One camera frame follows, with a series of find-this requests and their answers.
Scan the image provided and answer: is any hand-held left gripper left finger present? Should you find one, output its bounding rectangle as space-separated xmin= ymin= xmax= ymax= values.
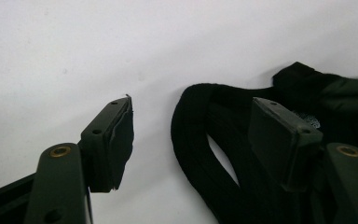
xmin=79 ymin=94 xmax=135 ymax=193

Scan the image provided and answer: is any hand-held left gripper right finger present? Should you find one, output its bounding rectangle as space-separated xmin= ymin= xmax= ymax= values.
xmin=247 ymin=96 xmax=324 ymax=192

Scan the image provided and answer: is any black garment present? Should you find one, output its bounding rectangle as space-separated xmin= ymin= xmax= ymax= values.
xmin=170 ymin=61 xmax=358 ymax=224

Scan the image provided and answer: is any white table sheet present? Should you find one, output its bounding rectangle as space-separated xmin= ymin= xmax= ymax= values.
xmin=0 ymin=0 xmax=358 ymax=224

